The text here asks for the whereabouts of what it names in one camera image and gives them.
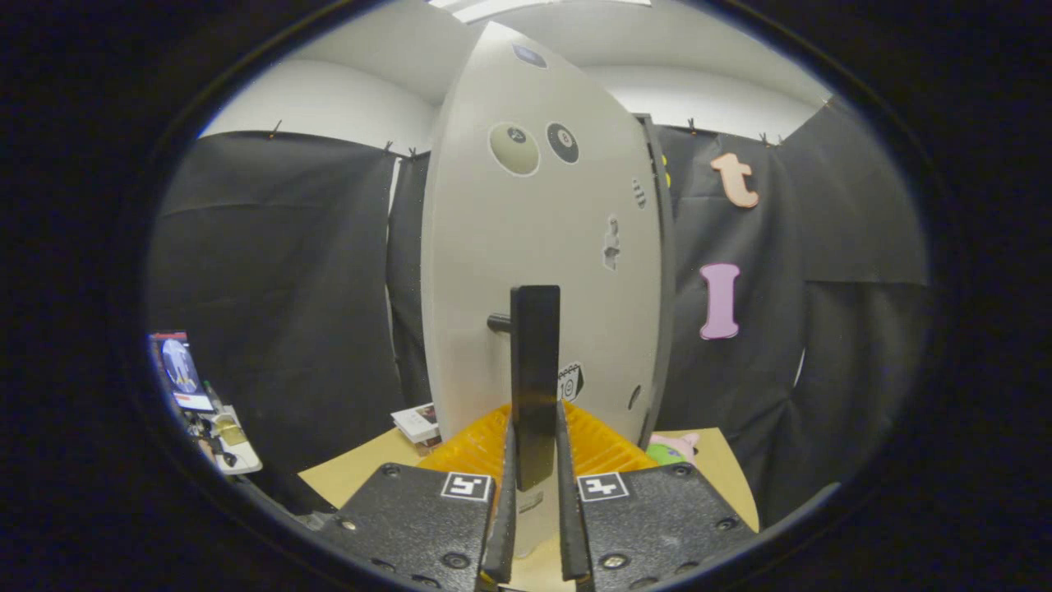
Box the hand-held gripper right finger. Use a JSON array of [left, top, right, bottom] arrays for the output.
[[555, 400, 761, 592]]

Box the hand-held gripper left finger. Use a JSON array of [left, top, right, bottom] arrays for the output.
[[315, 403, 519, 591]]

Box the grey shoe cabinet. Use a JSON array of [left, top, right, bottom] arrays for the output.
[[634, 113, 680, 451]]

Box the grey shoe cabinet door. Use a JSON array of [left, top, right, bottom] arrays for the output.
[[421, 21, 668, 560]]

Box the green and pink plush toy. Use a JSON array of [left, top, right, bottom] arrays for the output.
[[645, 432, 701, 468]]

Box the cluttered white side desk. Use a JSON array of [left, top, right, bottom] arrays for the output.
[[185, 403, 264, 478]]

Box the black backdrop cloth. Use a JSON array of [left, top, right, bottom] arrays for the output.
[[148, 95, 934, 527]]

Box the computer monitor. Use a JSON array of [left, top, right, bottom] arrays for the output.
[[148, 331, 216, 414]]

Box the long ceiling light panel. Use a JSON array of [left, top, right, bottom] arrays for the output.
[[427, 0, 650, 24]]

